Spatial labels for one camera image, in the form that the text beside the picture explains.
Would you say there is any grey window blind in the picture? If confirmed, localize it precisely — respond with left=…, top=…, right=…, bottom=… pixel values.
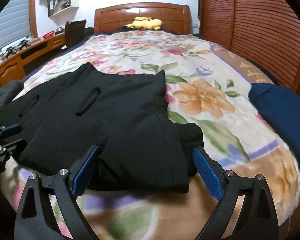
left=0, top=0, right=31, bottom=52

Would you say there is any yellow Pikachu plush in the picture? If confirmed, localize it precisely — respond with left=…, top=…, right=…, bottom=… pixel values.
left=125, top=16, right=162, bottom=30

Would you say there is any brown louvered wardrobe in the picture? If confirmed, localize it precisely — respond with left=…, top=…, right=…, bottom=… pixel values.
left=198, top=0, right=300, bottom=95

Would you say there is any floral bed blanket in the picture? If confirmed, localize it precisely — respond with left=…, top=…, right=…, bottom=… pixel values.
left=0, top=29, right=300, bottom=240

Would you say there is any wooden bed headboard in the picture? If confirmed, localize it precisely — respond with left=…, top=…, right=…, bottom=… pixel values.
left=94, top=2, right=191, bottom=34

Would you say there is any black binder on shelf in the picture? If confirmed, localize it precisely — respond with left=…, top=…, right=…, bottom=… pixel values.
left=47, top=0, right=55, bottom=17

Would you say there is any wooden desk with cabinets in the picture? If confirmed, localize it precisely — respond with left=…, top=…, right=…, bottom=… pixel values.
left=0, top=34, right=65, bottom=87

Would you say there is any navy blue folded garment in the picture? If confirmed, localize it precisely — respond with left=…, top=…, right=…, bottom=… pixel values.
left=248, top=83, right=300, bottom=169

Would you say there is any black double-breasted coat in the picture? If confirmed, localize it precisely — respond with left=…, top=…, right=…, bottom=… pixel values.
left=0, top=63, right=203, bottom=193

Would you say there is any dark brown chair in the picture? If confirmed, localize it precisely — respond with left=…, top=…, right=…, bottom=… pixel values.
left=64, top=20, right=87, bottom=49

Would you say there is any red basket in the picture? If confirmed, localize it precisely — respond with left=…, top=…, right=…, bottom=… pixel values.
left=42, top=31, right=55, bottom=40

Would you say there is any dark grey garment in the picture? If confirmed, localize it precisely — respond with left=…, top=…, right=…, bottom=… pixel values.
left=0, top=80, right=24, bottom=107

